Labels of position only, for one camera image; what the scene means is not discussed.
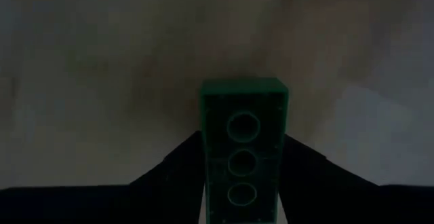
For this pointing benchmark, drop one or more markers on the long green block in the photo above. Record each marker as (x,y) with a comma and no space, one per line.
(244,142)

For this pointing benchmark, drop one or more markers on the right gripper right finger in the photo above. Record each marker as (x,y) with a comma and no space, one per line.
(315,197)

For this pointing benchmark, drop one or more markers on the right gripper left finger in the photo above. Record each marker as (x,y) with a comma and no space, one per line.
(176,197)

